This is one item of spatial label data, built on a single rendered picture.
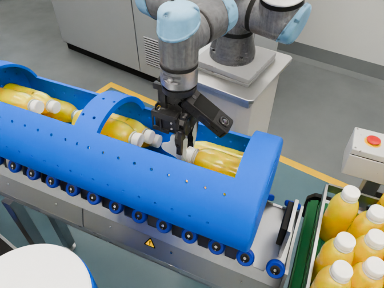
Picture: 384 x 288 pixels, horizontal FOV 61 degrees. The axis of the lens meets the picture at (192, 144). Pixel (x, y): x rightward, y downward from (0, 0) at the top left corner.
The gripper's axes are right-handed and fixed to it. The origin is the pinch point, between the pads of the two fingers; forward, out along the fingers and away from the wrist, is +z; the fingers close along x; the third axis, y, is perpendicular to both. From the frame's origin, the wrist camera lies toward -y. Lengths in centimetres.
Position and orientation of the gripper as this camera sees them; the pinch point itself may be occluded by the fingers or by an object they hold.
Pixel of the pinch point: (187, 155)
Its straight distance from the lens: 79.9
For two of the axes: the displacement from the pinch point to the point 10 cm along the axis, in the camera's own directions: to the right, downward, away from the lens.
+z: -0.2, 7.2, 7.0
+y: -9.1, -2.9, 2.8
